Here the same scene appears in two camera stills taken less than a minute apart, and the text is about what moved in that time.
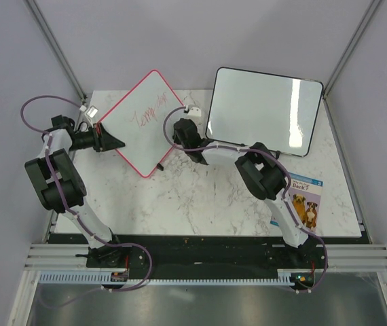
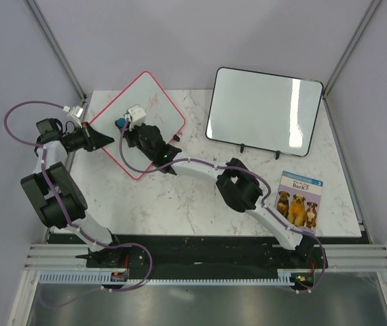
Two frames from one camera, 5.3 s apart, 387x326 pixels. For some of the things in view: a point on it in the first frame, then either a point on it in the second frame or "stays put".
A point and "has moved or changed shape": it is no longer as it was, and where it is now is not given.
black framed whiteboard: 276,110 stays put
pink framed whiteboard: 136,120 has moved or changed shape
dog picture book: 305,195 stays put
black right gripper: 193,123 → 129,134
